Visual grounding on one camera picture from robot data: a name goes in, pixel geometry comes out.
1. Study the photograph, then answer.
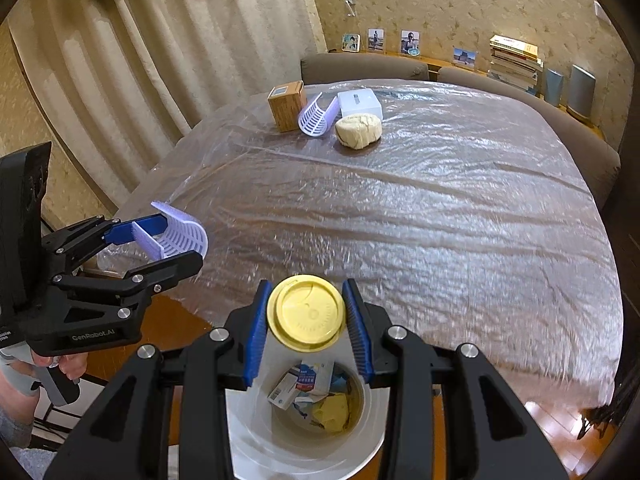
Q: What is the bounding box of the lavender slotted plastic basket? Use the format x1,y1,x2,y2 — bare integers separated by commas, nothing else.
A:
131,201,208,261
298,94,341,139

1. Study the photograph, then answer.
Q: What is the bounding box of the person's grey clothing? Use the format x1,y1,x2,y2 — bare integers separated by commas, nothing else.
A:
10,447,66,480

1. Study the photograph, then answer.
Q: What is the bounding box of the stack of books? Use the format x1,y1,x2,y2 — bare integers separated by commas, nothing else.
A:
487,35,544,96

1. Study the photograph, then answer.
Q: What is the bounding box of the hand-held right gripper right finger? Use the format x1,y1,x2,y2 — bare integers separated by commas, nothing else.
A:
341,278,571,480

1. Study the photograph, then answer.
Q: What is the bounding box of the person's left hand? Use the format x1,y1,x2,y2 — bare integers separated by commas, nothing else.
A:
30,351,90,382

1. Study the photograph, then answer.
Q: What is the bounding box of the brown cardboard box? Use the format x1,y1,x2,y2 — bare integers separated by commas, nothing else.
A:
267,81,307,133

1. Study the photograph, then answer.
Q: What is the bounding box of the clear plastic table sheet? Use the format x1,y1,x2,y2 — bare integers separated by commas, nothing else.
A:
97,77,626,411

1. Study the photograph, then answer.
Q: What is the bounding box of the cream patterned curtain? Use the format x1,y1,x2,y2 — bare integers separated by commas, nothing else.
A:
0,0,328,211

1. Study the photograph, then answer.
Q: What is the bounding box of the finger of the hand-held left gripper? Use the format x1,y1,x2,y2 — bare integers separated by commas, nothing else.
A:
52,251,205,311
42,214,171,273

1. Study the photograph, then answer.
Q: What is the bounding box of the yellow crumpled paper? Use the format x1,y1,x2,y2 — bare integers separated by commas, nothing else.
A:
312,392,351,433

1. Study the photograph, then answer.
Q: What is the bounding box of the blue white carton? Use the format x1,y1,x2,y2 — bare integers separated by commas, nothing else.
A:
267,362,335,406

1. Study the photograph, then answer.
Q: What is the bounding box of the person's left forearm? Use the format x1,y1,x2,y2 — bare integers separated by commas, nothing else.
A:
0,350,41,448

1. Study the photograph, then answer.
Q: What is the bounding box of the beige dough lump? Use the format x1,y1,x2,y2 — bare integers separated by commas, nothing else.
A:
334,113,383,151

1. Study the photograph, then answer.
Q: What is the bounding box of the white trash bin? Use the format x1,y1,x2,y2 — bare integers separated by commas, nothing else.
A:
225,350,396,480

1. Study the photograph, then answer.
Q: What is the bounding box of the white rectangular box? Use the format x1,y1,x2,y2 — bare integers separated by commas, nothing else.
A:
337,89,383,122

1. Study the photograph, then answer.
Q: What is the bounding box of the yellow round lid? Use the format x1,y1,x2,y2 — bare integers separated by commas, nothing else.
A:
266,274,347,352

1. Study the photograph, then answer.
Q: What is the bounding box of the small grey speaker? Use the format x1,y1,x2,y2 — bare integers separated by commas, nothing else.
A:
544,68,565,107

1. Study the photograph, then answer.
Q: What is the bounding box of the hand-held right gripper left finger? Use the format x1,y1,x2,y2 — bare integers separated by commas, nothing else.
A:
42,280,275,480

